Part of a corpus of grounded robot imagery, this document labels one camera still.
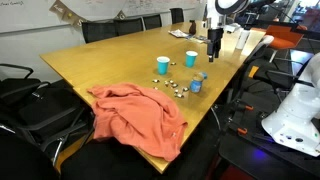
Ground orange cloth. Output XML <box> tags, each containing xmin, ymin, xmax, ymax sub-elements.
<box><xmin>88</xmin><ymin>83</ymin><xmax>188</xmax><ymax>161</ymax></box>

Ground wrapped sweet front cluster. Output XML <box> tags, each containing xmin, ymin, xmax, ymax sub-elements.
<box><xmin>174</xmin><ymin>93</ymin><xmax>184</xmax><ymax>98</ymax></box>

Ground black office chair left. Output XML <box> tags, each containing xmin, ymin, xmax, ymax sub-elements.
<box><xmin>0</xmin><ymin>63</ymin><xmax>89</xmax><ymax>164</ymax></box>

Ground bunting banner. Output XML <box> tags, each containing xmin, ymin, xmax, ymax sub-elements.
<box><xmin>49</xmin><ymin>0</ymin><xmax>127</xmax><ymax>26</ymax></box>

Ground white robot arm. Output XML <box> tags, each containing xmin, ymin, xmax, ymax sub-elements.
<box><xmin>206</xmin><ymin>0</ymin><xmax>320</xmax><ymax>157</ymax></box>

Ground black chair foreground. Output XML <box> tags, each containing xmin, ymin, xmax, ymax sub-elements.
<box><xmin>0</xmin><ymin>130</ymin><xmax>60</xmax><ymax>180</ymax></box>

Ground white bottle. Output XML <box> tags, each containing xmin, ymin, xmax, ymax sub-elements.
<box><xmin>236</xmin><ymin>30</ymin><xmax>250</xmax><ymax>49</ymax></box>

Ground left blue plastic cup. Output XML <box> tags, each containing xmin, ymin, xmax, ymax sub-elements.
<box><xmin>157</xmin><ymin>56</ymin><xmax>170</xmax><ymax>75</ymax></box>

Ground blue plastic cup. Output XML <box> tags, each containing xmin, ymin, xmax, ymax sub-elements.
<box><xmin>157</xmin><ymin>56</ymin><xmax>170</xmax><ymax>75</ymax></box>
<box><xmin>186</xmin><ymin>51</ymin><xmax>198</xmax><ymax>68</ymax></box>

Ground brown bottle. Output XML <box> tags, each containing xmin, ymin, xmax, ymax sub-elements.
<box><xmin>189</xmin><ymin>20</ymin><xmax>196</xmax><ymax>35</ymax></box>

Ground black office chair far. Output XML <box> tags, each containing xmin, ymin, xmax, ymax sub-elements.
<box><xmin>170</xmin><ymin>8</ymin><xmax>184</xmax><ymax>24</ymax></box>

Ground black robot cart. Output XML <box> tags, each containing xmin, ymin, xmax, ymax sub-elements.
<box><xmin>227</xmin><ymin>61</ymin><xmax>320</xmax><ymax>180</ymax></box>

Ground peanut butter jar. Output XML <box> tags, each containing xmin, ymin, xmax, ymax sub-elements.
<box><xmin>190</xmin><ymin>74</ymin><xmax>204</xmax><ymax>93</ymax></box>

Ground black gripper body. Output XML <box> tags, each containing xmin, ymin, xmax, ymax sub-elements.
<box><xmin>207</xmin><ymin>28</ymin><xmax>224</xmax><ymax>56</ymax></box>

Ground orange armchair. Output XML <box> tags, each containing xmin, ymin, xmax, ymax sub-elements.
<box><xmin>258</xmin><ymin>25</ymin><xmax>303</xmax><ymax>62</ymax></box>

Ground right blue plastic cup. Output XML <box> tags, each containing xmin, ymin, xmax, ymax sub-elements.
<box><xmin>186</xmin><ymin>51</ymin><xmax>198</xmax><ymax>68</ymax></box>

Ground wrapped sweet centre cluster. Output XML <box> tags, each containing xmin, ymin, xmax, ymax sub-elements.
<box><xmin>171</xmin><ymin>83</ymin><xmax>178</xmax><ymax>88</ymax></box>

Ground papers on table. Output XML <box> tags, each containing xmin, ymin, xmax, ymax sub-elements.
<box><xmin>169</xmin><ymin>29</ymin><xmax>188</xmax><ymax>38</ymax></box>

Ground black office chair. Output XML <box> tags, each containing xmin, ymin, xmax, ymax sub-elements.
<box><xmin>170</xmin><ymin>8</ymin><xmax>184</xmax><ymax>24</ymax></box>
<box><xmin>0</xmin><ymin>63</ymin><xmax>89</xmax><ymax>164</ymax></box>
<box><xmin>143</xmin><ymin>14</ymin><xmax>162</xmax><ymax>30</ymax></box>
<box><xmin>114</xmin><ymin>18</ymin><xmax>143</xmax><ymax>36</ymax></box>
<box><xmin>82</xmin><ymin>22</ymin><xmax>117</xmax><ymax>43</ymax></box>

